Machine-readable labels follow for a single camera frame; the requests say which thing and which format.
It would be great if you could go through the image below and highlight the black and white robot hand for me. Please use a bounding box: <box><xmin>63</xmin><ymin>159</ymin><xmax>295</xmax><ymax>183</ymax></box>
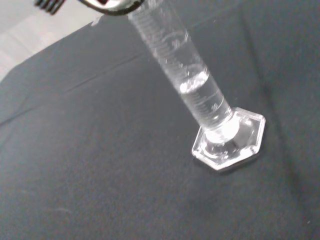
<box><xmin>33</xmin><ymin>0</ymin><xmax>145</xmax><ymax>16</ymax></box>

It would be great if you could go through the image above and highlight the black scalloped table cloth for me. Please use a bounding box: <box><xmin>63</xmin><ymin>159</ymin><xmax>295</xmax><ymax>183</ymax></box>
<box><xmin>0</xmin><ymin>0</ymin><xmax>320</xmax><ymax>240</ymax></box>

